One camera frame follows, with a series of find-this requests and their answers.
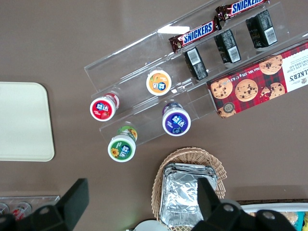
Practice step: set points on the orange gum jar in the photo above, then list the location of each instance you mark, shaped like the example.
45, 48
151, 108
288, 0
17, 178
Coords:
158, 83

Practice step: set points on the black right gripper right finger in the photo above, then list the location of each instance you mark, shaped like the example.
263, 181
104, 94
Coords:
207, 202

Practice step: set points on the white round object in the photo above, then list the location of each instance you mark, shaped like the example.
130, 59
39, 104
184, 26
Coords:
150, 226

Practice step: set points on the green gum jar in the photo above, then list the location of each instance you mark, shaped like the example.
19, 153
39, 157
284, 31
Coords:
121, 149

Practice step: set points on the cream rectangular plastic tray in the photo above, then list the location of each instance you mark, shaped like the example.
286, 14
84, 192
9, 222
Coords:
24, 122

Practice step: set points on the red strawberry gum jar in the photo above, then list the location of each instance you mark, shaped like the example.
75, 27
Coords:
102, 109

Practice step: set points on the small black barcode box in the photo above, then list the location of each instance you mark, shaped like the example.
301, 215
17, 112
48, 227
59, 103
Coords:
227, 47
262, 30
196, 63

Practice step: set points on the white snack container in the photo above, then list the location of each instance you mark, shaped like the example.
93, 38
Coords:
276, 207

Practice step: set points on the stack of foil containers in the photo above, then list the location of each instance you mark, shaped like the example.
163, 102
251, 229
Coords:
179, 192

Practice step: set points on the light tan wicker basket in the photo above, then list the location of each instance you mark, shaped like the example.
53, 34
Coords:
190, 154

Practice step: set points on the red tartan cookie box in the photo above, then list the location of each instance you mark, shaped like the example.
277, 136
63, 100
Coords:
255, 89

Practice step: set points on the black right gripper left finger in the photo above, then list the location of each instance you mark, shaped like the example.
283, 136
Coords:
72, 204

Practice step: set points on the clear acrylic tiered display shelf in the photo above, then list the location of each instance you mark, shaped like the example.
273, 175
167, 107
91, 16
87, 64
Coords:
134, 62

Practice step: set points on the brown Snickers chocolate bar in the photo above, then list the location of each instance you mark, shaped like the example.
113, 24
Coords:
197, 32
243, 7

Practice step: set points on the clear acrylic can holder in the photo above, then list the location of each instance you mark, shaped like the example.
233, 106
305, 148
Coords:
45, 199

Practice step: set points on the purple blueberry gum jar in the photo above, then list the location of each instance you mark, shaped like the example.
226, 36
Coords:
176, 122

